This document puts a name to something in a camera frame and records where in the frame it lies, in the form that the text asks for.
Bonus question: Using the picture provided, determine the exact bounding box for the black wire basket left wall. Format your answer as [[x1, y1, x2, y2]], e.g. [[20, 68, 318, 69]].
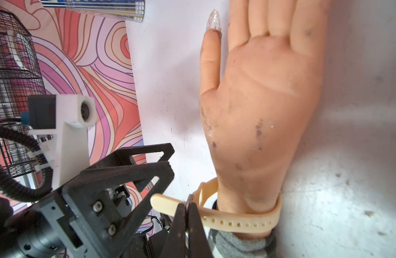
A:
[[0, 10, 46, 177]]

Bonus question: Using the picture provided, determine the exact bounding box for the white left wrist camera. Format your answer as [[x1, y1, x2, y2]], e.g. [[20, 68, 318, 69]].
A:
[[21, 94, 97, 189]]

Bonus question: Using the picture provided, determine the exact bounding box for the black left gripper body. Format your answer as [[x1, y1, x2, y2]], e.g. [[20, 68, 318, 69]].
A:
[[0, 187, 143, 258]]

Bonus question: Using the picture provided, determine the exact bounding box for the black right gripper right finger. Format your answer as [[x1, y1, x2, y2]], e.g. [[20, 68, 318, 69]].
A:
[[187, 202, 213, 258]]

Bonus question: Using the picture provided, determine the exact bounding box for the mannequin hand with glitter nails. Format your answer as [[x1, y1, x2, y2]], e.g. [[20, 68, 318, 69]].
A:
[[200, 0, 332, 214]]

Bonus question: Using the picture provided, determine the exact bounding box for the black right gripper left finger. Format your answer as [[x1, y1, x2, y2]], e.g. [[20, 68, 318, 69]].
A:
[[160, 203, 187, 258]]

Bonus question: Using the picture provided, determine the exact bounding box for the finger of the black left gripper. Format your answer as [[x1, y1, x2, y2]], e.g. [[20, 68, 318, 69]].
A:
[[61, 161, 174, 258], [88, 143, 175, 169]]

